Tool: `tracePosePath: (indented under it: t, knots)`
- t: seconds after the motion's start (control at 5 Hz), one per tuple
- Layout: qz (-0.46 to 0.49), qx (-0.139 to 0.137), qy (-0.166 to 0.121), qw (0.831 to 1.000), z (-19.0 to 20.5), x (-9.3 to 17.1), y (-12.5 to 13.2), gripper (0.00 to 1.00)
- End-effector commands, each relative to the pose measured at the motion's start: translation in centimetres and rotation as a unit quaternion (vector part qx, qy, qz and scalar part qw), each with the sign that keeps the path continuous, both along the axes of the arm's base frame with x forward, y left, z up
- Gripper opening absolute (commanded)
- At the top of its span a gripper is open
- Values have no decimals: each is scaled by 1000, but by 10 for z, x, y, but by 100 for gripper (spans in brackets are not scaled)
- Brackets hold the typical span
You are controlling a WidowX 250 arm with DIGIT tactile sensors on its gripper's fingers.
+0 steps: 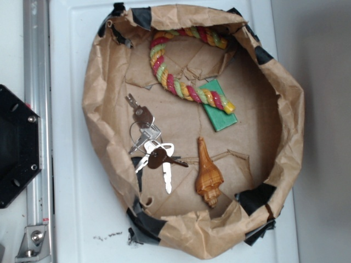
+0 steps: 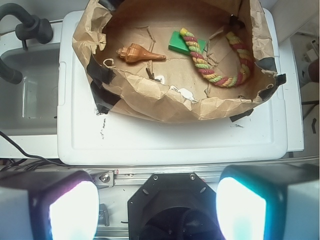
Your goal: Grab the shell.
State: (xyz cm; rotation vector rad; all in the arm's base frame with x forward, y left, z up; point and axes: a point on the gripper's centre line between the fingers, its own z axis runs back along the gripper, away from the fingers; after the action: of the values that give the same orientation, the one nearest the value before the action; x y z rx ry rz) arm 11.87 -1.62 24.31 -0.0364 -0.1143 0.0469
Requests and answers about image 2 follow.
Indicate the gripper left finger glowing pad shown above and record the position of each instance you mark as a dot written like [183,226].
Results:
[48,205]

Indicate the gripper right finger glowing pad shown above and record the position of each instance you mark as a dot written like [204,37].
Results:
[276,201]

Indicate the brown conch shell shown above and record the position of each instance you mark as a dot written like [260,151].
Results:
[135,53]

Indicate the white plastic lid tray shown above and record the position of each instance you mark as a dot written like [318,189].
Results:
[87,138]

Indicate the crumpled brown paper bag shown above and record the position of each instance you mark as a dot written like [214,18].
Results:
[231,68]

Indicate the green rectangular block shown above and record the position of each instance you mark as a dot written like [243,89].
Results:
[177,44]

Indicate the black faucet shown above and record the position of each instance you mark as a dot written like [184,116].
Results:
[31,27]

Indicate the aluminium rail with bracket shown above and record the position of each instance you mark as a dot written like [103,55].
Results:
[129,176]

